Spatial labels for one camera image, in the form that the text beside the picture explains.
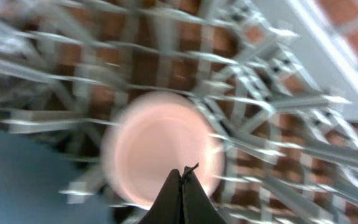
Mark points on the pink cup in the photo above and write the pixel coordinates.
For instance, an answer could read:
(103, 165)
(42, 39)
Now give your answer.
(158, 132)

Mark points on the grey dishwasher rack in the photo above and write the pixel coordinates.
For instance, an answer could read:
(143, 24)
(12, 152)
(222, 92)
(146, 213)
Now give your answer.
(68, 68)

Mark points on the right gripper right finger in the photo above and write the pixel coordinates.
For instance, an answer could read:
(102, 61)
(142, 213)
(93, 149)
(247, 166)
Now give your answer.
(197, 209)

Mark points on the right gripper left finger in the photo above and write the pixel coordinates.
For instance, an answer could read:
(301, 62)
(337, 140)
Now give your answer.
(167, 207)

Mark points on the dark blue plate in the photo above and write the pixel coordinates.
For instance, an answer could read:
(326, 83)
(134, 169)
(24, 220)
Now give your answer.
(31, 176)

